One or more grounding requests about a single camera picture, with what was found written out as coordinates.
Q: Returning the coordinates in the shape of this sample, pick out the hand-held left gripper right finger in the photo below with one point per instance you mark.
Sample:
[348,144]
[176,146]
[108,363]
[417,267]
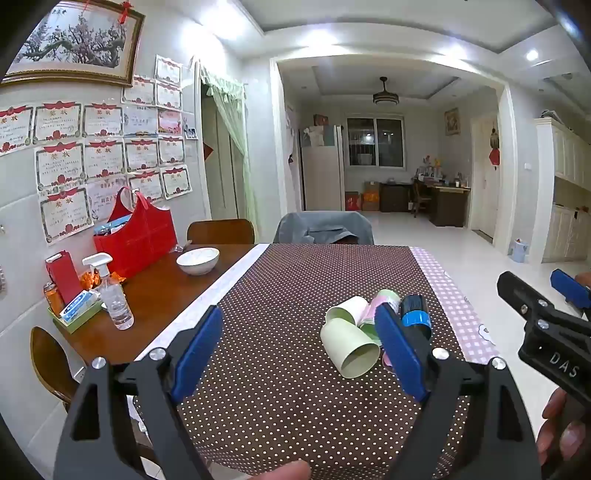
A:
[400,355]

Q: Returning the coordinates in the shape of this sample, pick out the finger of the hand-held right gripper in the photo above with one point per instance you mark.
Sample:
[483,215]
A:
[524,288]
[570,285]

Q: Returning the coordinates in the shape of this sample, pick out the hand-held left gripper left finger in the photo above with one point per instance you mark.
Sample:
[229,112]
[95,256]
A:
[198,353]

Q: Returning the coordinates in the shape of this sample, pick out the large pale green cup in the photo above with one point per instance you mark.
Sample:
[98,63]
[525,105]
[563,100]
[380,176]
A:
[346,350]

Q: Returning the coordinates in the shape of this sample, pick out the black and blue cup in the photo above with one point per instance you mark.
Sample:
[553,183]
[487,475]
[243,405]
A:
[415,318]

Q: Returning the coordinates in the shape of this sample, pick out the pink cup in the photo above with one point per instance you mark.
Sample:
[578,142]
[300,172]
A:
[371,310]

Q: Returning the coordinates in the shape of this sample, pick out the small pale green cup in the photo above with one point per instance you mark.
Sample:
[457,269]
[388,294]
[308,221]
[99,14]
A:
[347,313]

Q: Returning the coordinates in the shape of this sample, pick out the person's right hand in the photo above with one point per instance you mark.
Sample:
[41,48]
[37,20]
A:
[561,429]

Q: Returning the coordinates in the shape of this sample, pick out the blue waste bin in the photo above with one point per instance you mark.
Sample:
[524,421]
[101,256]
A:
[519,251]

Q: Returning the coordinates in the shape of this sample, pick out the pink checkered tablecloth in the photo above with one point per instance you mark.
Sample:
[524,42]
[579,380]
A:
[443,295]

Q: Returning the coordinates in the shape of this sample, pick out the white bowl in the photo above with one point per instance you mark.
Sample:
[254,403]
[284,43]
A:
[197,261]

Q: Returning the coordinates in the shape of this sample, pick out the brown polka dot tablecloth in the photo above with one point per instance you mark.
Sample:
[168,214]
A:
[286,314]

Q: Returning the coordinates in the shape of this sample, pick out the clear spray bottle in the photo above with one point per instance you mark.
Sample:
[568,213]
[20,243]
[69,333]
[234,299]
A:
[115,300]

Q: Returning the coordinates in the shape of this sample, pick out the white door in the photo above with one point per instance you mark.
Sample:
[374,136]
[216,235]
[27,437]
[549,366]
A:
[482,184]

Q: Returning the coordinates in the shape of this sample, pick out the dark wooden desk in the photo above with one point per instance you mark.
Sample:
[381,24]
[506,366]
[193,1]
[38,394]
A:
[445,203]

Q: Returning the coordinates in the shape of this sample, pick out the wooden chair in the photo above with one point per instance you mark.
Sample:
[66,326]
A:
[51,364]
[220,230]

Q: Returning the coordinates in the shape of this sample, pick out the red tote bag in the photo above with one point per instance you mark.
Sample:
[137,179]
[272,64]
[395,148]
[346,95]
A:
[143,240]

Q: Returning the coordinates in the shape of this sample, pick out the green tray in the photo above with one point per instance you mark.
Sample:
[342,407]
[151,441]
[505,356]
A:
[76,321]

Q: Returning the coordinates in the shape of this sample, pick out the blue white tissue packet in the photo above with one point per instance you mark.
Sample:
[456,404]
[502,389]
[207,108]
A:
[79,305]

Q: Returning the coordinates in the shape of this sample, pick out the orange snack bag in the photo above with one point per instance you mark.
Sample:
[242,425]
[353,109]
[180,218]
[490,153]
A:
[91,279]

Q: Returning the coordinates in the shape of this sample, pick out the red door ornament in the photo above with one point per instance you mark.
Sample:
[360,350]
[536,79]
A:
[494,147]

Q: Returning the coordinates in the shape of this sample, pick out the chair with grey jacket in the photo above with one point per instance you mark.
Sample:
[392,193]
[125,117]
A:
[318,227]

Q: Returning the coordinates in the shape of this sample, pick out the orange bottle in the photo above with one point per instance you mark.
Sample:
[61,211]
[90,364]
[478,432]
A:
[54,300]

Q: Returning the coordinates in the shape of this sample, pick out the dark low cabinet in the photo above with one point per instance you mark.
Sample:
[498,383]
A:
[395,197]

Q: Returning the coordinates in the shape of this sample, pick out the orange cardboard box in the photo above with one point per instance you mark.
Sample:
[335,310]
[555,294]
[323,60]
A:
[371,198]

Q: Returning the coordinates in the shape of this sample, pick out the red cardboard box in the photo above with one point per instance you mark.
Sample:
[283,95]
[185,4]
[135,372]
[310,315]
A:
[352,202]

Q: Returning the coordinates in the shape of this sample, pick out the white refrigerator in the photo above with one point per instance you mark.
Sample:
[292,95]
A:
[321,175]

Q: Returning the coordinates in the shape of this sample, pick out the window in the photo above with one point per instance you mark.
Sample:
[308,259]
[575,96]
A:
[376,141]

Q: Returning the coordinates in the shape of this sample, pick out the green lace door curtain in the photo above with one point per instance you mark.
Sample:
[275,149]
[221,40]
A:
[231,129]

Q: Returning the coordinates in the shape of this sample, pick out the ceiling lamp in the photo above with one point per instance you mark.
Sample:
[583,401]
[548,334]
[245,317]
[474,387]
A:
[386,96]

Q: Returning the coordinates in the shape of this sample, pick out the framed blossom painting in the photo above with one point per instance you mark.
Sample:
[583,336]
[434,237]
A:
[74,41]

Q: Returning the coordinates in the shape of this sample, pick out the white wall cabinet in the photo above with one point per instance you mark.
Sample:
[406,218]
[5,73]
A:
[565,184]

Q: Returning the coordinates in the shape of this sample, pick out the small framed wall picture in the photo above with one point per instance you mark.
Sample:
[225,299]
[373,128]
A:
[452,121]

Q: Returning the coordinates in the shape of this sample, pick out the wall of award certificates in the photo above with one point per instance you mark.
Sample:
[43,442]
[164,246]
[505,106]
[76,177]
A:
[106,157]

